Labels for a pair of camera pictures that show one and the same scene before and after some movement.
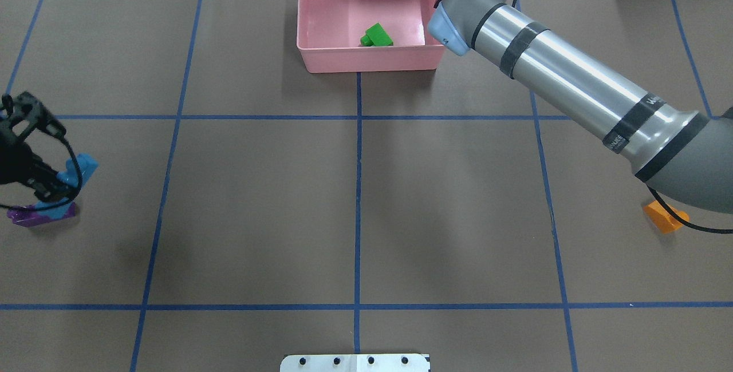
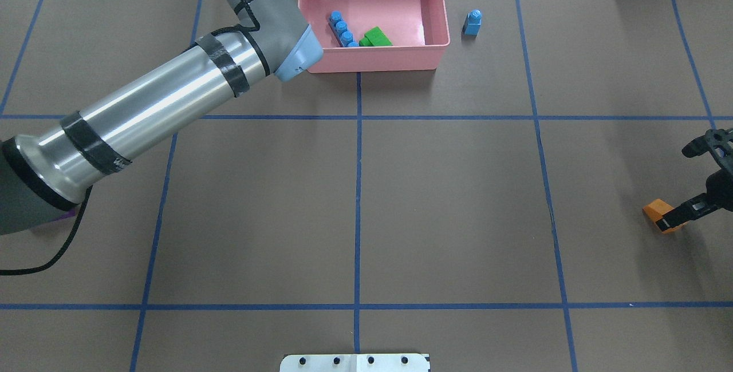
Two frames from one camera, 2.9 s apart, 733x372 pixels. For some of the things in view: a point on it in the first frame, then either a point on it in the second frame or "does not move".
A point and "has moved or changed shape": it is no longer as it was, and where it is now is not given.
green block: (376, 36) does not move
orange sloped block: (666, 221) does not move
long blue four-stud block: (59, 208) has moved or changed shape
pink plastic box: (351, 18) does not move
